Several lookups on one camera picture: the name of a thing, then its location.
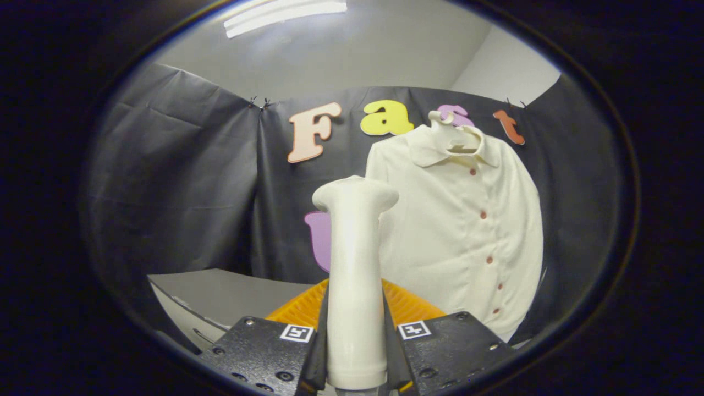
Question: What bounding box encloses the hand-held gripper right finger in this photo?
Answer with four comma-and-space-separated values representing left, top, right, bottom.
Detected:
381, 278, 515, 395

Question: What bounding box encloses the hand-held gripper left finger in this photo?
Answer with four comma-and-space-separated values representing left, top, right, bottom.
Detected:
199, 278, 331, 396

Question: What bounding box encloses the cream button-up shirt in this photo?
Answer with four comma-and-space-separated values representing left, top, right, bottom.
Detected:
365, 122, 545, 343

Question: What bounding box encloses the white clothes hanger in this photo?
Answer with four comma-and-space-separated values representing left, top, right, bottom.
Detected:
428, 110, 482, 155

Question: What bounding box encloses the grey cabinet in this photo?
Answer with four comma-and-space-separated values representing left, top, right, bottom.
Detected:
147, 268, 312, 354

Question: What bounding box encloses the black backdrop cloth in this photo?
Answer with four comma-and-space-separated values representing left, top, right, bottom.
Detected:
91, 63, 623, 353

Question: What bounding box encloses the ceiling light panel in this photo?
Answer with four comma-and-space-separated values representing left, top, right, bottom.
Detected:
223, 0, 348, 39

